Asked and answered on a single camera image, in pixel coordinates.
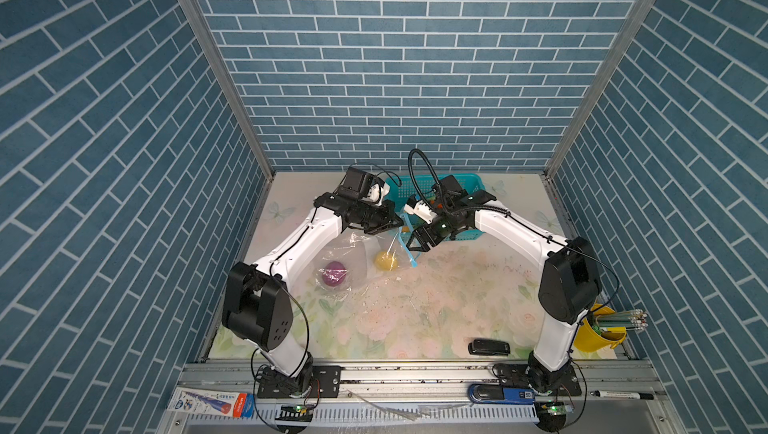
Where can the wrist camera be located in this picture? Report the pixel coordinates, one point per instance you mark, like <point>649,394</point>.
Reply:
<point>360,185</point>
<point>451,190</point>

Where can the aluminium rail base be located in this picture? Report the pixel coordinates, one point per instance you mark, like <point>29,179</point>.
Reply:
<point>421,394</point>

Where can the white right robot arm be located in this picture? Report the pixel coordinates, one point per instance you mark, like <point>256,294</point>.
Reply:
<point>569,282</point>

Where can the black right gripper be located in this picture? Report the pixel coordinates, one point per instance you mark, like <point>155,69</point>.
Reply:
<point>431,240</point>

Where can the teal plastic basket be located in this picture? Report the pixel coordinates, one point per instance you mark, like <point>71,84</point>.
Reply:
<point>400,194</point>

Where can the black stapler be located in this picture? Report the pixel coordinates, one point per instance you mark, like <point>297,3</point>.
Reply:
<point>489,347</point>

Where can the yellow pencil cup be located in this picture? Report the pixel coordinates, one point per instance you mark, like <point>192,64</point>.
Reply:
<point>589,338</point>

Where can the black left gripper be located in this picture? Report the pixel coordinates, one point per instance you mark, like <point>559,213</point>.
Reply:
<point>387,212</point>

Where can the black marker pen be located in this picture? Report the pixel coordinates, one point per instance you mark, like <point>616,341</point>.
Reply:
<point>625,395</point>

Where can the purple onion toy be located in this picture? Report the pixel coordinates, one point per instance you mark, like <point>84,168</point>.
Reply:
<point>334,273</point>

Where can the yellow potato toy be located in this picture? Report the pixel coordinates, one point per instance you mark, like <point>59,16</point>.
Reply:
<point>386,261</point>

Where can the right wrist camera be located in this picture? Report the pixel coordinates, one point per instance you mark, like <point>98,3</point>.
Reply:
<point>451,190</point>

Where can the red blue printed box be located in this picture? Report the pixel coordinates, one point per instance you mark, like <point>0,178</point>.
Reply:
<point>218,403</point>

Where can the bundle of pencils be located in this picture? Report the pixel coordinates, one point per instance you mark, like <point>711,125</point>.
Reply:
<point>623,321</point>

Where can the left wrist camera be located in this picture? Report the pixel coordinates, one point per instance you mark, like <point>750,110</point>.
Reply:
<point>360,185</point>

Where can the clear zip top bag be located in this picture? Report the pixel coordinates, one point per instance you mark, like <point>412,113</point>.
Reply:
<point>357,251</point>

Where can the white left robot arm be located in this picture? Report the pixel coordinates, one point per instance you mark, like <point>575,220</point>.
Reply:
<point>258,304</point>

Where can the blue black device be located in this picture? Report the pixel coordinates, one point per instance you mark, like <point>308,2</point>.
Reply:
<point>498,394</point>

